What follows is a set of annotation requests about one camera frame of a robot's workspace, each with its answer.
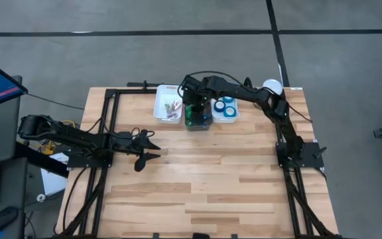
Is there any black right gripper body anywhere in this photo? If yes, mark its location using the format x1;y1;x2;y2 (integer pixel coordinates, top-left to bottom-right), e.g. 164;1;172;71
190;96;210;118

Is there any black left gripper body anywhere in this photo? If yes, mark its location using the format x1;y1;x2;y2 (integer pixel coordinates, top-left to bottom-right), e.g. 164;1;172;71
109;132;149;157

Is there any white plastic storage bin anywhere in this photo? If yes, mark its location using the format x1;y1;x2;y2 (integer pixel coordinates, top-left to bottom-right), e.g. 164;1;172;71
210;96;240;125
153;84;185;125

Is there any grey plastic storage bin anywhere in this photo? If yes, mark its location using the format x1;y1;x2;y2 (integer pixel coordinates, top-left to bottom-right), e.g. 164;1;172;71
183;99;214;131

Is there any black crossbar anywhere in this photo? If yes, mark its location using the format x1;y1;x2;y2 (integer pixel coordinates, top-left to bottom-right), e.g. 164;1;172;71
126;80;167;89

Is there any white mushroom table lamp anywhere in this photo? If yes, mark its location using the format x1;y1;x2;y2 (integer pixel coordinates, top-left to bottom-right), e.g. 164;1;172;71
253;78;284;110

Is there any yellow clamp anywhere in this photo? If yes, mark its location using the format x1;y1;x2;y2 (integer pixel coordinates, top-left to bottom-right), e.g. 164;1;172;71
42;119;76;156

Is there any white paper sheet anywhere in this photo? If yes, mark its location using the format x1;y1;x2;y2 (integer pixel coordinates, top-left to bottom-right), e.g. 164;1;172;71
40;151;68;197

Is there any black desk beam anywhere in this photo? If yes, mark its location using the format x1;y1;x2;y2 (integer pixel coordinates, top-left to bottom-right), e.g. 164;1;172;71
14;141;70;179

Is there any grey side desk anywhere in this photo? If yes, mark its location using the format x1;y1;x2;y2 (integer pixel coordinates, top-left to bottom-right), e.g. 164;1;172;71
0;75;29;239

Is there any black computer mouse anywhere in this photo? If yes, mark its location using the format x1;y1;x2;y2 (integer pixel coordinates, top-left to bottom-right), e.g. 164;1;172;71
0;205;20;237

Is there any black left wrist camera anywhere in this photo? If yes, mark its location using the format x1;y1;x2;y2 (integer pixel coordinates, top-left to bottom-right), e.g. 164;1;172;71
133;153;148;173

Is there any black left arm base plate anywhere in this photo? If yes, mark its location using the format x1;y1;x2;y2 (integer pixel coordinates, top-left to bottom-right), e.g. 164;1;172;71
66;151;114;169

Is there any black left table frame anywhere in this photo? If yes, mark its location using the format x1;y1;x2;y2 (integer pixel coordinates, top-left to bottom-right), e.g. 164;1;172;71
53;86;160;239

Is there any black table frame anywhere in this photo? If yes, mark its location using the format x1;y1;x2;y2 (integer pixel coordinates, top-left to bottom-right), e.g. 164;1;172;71
273;116;343;239
53;86;160;239

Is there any black right table frame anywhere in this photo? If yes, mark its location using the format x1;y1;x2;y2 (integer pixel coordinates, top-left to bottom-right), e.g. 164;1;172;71
273;116;343;239

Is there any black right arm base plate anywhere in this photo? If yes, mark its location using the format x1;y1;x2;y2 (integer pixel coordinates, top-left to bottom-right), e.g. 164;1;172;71
275;141;326;169

